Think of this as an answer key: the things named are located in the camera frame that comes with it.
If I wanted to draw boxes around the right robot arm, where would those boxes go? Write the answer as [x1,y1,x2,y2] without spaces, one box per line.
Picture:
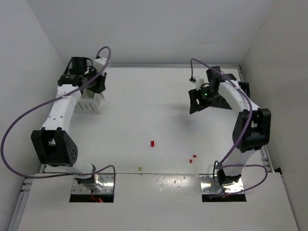
[188,66,271,185]

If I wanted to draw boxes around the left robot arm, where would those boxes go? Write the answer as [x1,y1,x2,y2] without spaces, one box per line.
[31,57,107,191]

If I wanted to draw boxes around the black container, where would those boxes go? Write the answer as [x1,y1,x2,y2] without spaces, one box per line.
[207,73,252,113]

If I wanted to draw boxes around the white two-compartment container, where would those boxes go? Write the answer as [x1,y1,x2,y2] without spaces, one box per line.
[74,90,104,114]

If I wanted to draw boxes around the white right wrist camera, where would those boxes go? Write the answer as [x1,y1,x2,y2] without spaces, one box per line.
[193,77,205,90]

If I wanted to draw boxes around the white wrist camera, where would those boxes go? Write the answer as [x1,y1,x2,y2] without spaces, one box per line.
[193,77,205,90]
[93,57,110,72]

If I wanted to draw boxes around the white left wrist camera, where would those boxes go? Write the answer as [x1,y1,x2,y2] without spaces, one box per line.
[93,57,110,72]

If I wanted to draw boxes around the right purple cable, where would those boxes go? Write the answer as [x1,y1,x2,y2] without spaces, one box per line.
[190,58,268,197]

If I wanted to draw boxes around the purple cable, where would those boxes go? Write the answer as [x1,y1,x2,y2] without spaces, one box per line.
[190,58,268,197]
[0,46,116,179]

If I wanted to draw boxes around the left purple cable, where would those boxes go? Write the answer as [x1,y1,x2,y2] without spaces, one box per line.
[0,46,116,179]

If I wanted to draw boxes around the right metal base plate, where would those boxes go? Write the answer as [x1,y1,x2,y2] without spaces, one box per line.
[199,175,244,195]

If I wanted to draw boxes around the metal base plate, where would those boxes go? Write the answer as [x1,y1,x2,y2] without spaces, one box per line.
[199,175,244,195]
[71,174,114,195]

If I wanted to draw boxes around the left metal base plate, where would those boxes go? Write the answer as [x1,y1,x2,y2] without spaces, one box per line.
[71,174,114,195]

